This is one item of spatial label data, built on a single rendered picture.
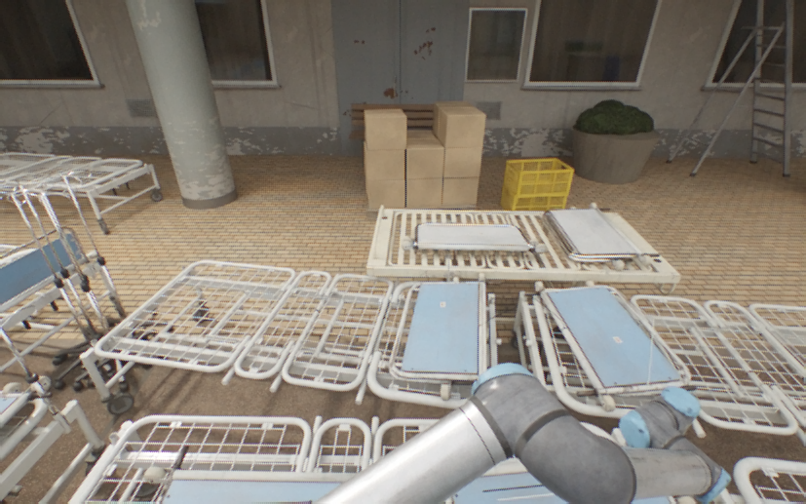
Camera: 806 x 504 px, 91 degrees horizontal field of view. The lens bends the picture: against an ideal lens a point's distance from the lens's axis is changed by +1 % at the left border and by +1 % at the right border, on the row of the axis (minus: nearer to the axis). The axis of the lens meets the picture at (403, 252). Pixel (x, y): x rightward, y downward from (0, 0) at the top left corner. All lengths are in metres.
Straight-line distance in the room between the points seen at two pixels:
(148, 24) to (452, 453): 4.63
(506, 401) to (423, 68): 5.95
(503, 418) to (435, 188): 3.74
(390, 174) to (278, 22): 3.27
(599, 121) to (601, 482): 5.48
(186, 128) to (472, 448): 4.57
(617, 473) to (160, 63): 4.76
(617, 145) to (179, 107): 5.12
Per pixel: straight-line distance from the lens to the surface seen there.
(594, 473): 0.73
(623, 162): 6.04
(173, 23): 4.86
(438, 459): 0.73
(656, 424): 1.27
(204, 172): 5.06
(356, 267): 3.59
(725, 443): 2.84
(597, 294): 2.50
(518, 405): 0.74
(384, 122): 4.07
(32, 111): 8.83
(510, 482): 1.57
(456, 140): 4.23
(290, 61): 6.70
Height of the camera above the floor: 1.89
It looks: 30 degrees down
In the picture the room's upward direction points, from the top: straight up
